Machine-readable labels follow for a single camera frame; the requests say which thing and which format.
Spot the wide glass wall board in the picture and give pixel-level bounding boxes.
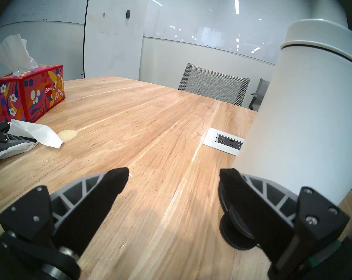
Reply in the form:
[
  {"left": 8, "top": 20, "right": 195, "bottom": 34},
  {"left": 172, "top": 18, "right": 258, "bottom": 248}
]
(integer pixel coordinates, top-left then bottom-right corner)
[{"left": 144, "top": 0, "right": 311, "bottom": 65}]

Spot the white tissue in box slot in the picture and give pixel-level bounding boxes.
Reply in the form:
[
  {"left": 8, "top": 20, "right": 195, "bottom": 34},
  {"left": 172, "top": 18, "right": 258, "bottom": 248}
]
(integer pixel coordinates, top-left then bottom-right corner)
[{"left": 0, "top": 34, "right": 39, "bottom": 76}]

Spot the white table power outlet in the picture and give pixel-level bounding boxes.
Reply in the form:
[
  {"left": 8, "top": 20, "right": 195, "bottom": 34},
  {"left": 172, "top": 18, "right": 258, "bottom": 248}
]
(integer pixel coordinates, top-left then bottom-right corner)
[{"left": 203, "top": 127, "right": 245, "bottom": 156}]

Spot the red floral tissue box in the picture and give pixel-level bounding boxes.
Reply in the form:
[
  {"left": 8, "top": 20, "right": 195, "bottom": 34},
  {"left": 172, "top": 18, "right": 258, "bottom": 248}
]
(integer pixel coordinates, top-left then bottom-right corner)
[{"left": 0, "top": 64, "right": 66, "bottom": 123}]

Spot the grey mesh chair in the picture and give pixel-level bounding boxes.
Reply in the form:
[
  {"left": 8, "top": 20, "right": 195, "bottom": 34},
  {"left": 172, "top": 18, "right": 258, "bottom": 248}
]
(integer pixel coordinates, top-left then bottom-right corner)
[{"left": 178, "top": 63, "right": 250, "bottom": 107}]

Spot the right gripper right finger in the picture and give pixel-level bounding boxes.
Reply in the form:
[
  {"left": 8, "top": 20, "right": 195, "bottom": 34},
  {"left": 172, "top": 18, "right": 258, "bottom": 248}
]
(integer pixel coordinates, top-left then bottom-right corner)
[{"left": 219, "top": 168, "right": 350, "bottom": 280}]

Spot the side wall glass board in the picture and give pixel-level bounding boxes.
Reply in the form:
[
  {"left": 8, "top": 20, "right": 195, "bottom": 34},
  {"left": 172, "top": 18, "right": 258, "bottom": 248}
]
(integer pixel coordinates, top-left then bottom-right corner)
[{"left": 0, "top": 0, "right": 87, "bottom": 29}]

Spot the grey office chair with armrests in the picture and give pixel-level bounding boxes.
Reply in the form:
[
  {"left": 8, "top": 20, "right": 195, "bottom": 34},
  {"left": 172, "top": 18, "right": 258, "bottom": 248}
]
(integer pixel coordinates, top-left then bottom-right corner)
[{"left": 248, "top": 78, "right": 270, "bottom": 111}]

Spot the white pedal trash bin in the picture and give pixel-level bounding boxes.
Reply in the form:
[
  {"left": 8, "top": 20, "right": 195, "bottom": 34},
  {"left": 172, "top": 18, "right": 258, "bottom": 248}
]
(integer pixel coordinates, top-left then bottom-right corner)
[{"left": 218, "top": 18, "right": 352, "bottom": 251}]

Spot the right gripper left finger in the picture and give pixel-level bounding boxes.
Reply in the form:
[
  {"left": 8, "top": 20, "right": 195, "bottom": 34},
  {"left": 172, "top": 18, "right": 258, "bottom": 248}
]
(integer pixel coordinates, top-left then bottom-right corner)
[{"left": 0, "top": 167, "right": 129, "bottom": 256}]

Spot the rolling whiteboard with black stand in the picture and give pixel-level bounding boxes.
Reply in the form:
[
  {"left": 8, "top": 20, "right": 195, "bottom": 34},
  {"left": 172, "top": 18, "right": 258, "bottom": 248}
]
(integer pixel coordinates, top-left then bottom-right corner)
[{"left": 83, "top": 0, "right": 148, "bottom": 80}]

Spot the white tissue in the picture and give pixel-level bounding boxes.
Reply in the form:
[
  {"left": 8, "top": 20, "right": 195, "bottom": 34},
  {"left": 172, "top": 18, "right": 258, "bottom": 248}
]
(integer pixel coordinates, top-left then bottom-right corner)
[
  {"left": 0, "top": 119, "right": 64, "bottom": 163},
  {"left": 0, "top": 34, "right": 39, "bottom": 76}
]

